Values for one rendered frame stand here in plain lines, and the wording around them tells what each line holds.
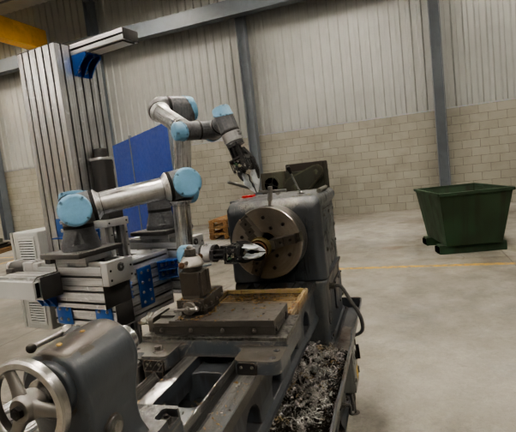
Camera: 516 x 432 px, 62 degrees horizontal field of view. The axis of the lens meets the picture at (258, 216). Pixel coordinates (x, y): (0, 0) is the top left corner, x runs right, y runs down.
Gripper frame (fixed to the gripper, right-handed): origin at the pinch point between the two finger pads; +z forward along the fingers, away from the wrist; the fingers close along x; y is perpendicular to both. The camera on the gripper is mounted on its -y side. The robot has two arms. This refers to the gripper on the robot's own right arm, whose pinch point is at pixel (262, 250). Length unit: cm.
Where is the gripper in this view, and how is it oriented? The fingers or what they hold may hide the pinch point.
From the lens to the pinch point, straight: 169.7
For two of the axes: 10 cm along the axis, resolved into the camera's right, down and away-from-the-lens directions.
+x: -0.8, -9.9, -0.9
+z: 9.5, -0.5, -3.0
